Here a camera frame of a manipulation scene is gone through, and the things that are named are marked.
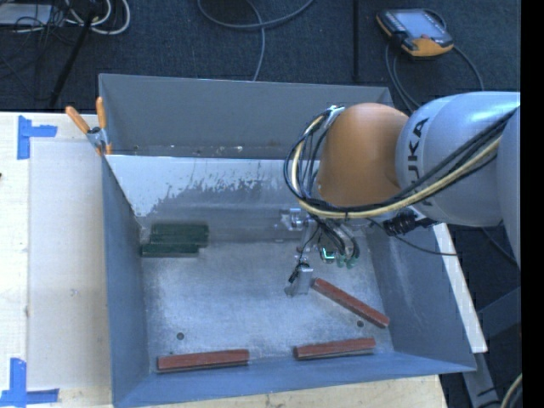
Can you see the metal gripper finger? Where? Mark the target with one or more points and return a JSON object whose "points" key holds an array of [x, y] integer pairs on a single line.
{"points": [[302, 281], [293, 219]]}

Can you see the red-brown flat block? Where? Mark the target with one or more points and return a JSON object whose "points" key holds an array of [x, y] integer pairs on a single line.
{"points": [[333, 349], [350, 302], [203, 360]]}

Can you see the grey metal bin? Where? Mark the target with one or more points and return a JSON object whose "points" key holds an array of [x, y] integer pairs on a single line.
{"points": [[238, 296]]}

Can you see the dark green flat block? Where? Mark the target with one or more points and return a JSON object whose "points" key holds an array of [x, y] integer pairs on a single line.
{"points": [[170, 250], [180, 233]]}

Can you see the black cylinder on white bracket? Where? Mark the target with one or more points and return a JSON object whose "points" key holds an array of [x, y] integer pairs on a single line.
{"points": [[401, 224]]}

